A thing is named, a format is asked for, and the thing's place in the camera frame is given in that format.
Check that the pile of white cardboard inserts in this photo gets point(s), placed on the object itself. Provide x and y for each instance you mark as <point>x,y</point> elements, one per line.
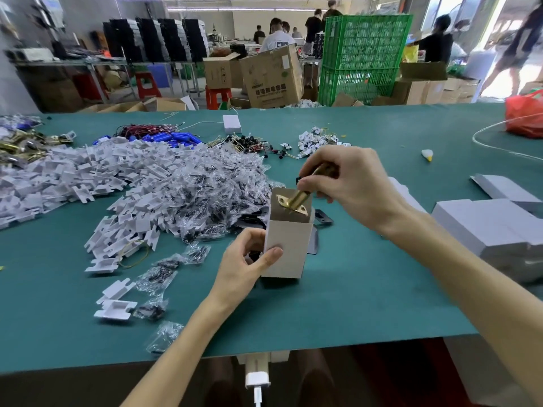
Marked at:
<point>80,186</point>

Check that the person's right hand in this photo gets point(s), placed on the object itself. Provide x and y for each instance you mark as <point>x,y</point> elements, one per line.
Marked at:
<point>360,186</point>

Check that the white cardboard insert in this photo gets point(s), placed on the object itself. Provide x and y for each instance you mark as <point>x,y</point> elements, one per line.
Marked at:
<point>115,289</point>
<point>115,310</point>

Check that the clear screw bag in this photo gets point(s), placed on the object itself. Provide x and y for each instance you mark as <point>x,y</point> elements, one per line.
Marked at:
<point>150,310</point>
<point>158,275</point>
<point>197,253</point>
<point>164,336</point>

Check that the person's left hand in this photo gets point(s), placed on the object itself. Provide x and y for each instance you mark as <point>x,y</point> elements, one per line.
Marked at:
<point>231,277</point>

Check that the grey metal workbench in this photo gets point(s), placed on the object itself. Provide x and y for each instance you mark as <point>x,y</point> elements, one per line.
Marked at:
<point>85,65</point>

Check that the person's right forearm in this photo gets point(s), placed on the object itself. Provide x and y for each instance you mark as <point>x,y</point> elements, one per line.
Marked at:
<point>471,288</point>

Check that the brass latch bolt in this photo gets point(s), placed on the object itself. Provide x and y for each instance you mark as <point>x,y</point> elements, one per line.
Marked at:
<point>303,194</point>

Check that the person's left thumb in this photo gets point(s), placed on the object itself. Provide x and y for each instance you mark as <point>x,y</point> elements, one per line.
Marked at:
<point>266,257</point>

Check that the grey metal plate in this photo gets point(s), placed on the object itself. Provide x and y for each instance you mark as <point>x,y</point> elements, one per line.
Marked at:
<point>312,241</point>

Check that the pile of white small connectors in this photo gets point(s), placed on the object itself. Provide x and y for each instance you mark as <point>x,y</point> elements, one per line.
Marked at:
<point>316,138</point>

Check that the red plastic stool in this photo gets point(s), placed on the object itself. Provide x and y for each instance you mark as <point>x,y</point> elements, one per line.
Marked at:
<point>147,85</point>
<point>217,97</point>

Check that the large printed cardboard box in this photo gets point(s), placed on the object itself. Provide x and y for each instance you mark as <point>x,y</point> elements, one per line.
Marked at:
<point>271,78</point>

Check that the flat folded white box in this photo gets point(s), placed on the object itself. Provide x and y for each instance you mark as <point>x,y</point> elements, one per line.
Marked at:
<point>507,189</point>

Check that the stacks of black boxes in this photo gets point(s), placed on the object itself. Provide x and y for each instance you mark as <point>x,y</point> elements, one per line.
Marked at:
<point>157,38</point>

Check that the person's right fingers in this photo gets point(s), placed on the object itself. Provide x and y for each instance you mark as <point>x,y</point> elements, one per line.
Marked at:
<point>318,171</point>

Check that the small white cardboard box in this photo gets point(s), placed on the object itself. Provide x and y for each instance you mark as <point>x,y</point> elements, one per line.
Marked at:
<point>285,245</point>

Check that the black metal strike plate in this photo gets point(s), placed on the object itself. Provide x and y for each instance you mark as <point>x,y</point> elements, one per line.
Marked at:
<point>323,218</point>

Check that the person's left forearm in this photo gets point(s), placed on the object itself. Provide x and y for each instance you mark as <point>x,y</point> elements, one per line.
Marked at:
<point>174,356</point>

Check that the white plastic adapter box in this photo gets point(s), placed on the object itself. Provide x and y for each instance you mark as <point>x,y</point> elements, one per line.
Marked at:
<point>231,122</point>

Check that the green plastic crate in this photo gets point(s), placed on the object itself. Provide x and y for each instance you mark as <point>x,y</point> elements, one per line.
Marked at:
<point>360,86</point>
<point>367,41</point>

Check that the white glue bottle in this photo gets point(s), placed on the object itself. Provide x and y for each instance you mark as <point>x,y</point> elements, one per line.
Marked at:
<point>427,155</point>

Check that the pile of bagged brass parts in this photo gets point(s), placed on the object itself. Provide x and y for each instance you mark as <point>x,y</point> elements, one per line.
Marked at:
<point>23,141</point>

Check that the open brown cardboard box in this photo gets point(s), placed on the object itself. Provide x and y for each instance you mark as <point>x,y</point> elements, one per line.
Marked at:
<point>221,71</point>

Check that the white charger plug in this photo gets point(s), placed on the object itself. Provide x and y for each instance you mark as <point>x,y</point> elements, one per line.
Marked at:
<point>257,375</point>

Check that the person's legs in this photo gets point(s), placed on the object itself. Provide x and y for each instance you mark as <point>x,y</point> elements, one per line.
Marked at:
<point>271,381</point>

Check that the stack of flat white boxes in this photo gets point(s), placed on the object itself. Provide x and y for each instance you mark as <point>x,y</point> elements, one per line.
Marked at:
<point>492,233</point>

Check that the pile of clear screw bags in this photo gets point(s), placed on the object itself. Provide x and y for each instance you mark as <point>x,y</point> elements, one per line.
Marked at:
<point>212,190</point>

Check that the red plastic bag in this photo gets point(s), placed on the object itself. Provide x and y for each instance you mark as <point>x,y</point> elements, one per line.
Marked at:
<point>525,113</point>

